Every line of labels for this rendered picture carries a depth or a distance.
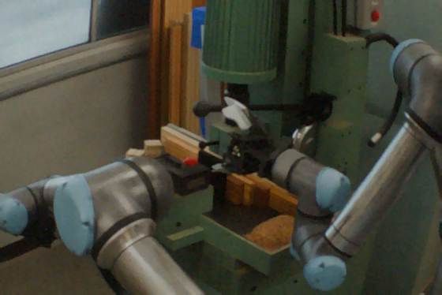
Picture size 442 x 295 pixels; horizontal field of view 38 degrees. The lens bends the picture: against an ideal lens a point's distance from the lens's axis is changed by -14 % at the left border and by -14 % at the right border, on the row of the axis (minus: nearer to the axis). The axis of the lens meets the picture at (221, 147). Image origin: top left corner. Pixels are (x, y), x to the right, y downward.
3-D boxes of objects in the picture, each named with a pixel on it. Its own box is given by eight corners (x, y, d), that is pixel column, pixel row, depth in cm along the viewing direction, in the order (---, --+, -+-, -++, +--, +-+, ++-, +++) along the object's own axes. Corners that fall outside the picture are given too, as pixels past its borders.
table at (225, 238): (82, 186, 186) (81, 166, 183) (169, 161, 205) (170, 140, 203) (237, 291, 145) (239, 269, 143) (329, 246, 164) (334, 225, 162)
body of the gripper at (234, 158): (224, 129, 141) (268, 151, 133) (255, 125, 147) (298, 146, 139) (218, 166, 144) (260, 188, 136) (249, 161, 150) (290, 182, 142)
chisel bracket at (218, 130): (207, 156, 176) (209, 124, 173) (249, 143, 185) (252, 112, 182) (228, 167, 171) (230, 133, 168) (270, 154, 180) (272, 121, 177)
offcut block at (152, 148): (146, 158, 191) (146, 145, 190) (144, 152, 194) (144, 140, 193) (161, 157, 192) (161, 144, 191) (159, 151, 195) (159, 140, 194)
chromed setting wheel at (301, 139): (283, 171, 175) (289, 123, 170) (316, 158, 182) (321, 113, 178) (293, 175, 173) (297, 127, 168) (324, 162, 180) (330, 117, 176)
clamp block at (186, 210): (130, 211, 169) (129, 177, 166) (173, 197, 178) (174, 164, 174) (168, 237, 159) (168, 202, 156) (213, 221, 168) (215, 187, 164)
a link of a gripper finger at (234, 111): (215, 90, 145) (237, 128, 141) (237, 89, 149) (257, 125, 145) (207, 99, 147) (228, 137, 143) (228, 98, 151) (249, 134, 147)
